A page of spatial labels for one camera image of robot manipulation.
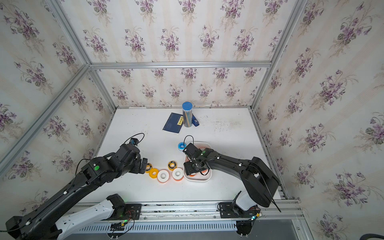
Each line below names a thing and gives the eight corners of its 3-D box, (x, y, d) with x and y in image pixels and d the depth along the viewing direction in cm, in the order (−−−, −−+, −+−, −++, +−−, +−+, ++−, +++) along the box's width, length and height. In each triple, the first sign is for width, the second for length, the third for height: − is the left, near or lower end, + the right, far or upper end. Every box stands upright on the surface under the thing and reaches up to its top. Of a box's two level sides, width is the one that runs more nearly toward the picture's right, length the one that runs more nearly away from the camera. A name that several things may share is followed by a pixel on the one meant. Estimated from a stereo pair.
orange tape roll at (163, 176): (157, 183, 84) (156, 181, 81) (159, 171, 88) (158, 169, 86) (169, 183, 84) (168, 181, 82) (170, 171, 88) (169, 169, 86)
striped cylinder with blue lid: (183, 128, 110) (181, 108, 95) (183, 121, 115) (182, 101, 99) (192, 128, 110) (193, 108, 95) (192, 121, 115) (193, 101, 99)
